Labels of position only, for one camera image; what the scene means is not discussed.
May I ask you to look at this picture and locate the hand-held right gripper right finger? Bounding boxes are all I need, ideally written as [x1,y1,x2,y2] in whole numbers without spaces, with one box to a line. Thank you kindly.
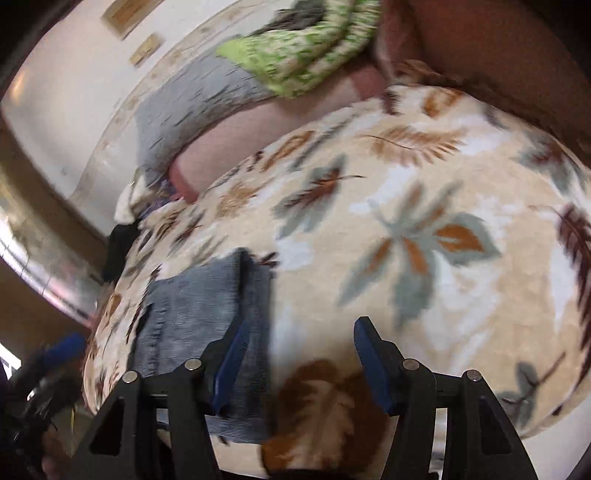
[353,316,539,480]

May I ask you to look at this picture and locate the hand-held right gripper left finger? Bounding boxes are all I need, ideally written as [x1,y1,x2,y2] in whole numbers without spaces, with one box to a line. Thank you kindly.
[67,323,252,480]

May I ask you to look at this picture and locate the blue denim pants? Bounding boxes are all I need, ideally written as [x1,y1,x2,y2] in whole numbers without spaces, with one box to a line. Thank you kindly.
[131,247,278,444]

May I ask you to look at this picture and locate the mirrored wardrobe door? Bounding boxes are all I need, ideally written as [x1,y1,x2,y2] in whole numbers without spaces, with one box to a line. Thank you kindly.
[0,185,107,324]

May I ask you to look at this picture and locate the black garment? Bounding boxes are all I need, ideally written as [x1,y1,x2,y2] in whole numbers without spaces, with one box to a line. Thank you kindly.
[102,224,141,282]

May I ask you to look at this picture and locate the leaf print blanket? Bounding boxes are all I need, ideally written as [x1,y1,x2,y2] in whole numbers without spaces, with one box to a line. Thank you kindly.
[81,83,591,480]

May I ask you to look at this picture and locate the cream floral cloth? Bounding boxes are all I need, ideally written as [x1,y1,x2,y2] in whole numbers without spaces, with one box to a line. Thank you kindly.
[115,182,148,222]

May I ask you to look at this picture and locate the pink bolster pillow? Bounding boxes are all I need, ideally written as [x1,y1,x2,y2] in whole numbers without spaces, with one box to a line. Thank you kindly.
[168,60,393,204]

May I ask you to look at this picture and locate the grey quilted pillow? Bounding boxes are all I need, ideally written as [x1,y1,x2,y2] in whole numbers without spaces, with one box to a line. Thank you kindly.
[136,55,278,185]

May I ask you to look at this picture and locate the green patterned cloth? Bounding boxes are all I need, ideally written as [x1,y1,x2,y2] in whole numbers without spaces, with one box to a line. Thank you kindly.
[217,0,384,100]

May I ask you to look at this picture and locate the wooden door frame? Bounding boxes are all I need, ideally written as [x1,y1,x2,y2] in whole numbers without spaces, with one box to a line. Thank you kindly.
[0,115,112,250]

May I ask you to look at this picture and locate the small wooden picture frame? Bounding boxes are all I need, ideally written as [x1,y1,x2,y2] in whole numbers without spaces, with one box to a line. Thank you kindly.
[129,34,164,68]

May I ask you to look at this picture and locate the reddish brown bed frame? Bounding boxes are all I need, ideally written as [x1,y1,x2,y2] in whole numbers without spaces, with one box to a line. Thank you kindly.
[383,0,591,153]

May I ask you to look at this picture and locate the large wooden picture frame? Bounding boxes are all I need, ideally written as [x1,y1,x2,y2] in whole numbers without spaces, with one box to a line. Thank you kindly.
[102,0,162,40]

